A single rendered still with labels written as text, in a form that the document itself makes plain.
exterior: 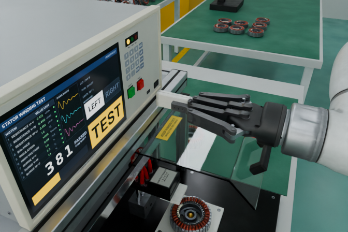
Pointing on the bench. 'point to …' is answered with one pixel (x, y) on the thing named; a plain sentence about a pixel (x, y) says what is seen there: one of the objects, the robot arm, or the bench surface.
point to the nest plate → (164, 225)
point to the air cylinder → (138, 208)
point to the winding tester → (69, 69)
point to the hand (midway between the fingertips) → (173, 101)
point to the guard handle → (258, 167)
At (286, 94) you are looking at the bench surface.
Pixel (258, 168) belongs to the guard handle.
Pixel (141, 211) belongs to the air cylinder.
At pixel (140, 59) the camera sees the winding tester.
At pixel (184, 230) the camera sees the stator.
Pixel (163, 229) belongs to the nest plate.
